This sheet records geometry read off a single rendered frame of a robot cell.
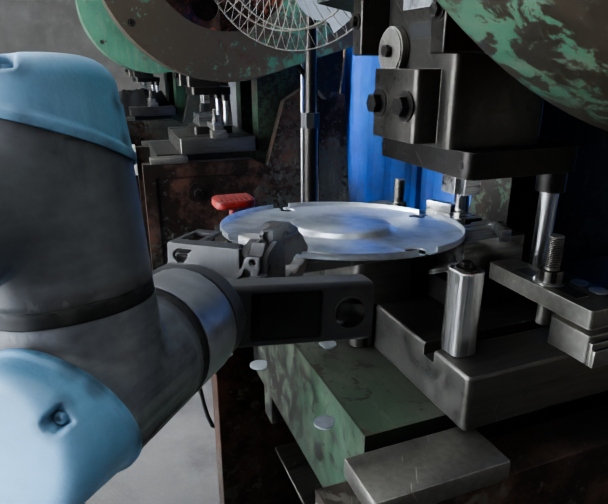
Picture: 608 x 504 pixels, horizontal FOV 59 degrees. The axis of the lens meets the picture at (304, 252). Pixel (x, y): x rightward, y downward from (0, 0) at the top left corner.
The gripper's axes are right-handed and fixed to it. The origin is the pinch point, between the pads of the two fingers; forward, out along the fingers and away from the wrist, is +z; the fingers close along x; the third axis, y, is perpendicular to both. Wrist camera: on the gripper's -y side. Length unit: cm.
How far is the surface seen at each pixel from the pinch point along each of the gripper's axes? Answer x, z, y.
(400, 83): -16.9, 14.3, -6.7
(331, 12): -37, 88, 20
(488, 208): 2, 46, -19
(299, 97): -18, 163, 51
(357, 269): 4.2, 9.8, -3.7
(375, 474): 16.9, -9.2, -9.7
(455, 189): -4.4, 21.0, -13.8
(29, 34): -87, 481, 465
